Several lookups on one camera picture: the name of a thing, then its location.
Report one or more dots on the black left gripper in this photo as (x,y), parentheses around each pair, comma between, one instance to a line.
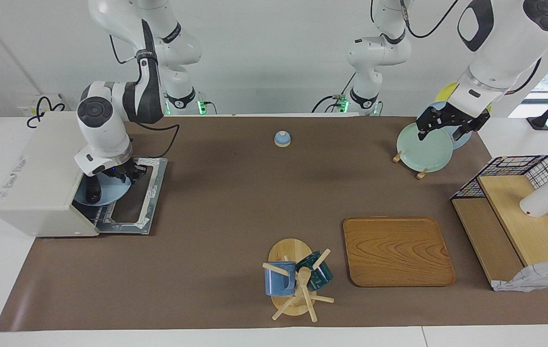
(452,115)

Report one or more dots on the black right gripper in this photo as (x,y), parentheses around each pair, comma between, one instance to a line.
(126,171)

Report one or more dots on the glass oven door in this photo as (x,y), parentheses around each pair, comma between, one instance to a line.
(151,193)

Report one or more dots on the dark purple eggplant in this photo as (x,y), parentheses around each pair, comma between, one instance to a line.
(93,190)

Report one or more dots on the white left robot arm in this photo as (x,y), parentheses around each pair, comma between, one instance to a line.
(500,53)

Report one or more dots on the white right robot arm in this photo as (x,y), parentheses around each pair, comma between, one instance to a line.
(105,130)

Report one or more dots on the cream toaster oven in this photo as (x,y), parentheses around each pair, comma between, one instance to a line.
(42,173)

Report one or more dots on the light blue racked plate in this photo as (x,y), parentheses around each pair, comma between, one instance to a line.
(462,140)

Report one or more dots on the pale green plate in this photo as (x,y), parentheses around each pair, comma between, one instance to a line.
(423,152)

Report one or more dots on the yellow plate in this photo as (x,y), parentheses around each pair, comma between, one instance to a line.
(447,91)

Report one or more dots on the wooden plate rack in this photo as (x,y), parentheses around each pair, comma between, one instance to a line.
(421,174)

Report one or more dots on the brown table mat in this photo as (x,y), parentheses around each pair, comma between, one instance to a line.
(235,193)

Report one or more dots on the white power strip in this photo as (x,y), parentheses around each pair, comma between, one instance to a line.
(25,108)

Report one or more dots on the brown wooden tray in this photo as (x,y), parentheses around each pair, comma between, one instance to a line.
(396,250)

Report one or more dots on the small blue bell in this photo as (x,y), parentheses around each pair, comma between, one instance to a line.
(282,140)

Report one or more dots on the white patterned cloth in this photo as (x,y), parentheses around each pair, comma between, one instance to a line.
(539,277)

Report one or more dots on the wooden mug tree stand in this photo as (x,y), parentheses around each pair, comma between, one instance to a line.
(290,250)

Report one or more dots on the blue mug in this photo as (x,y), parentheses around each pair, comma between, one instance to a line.
(278,282)

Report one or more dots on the dark green mug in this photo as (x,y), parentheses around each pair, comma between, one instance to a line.
(319,277)

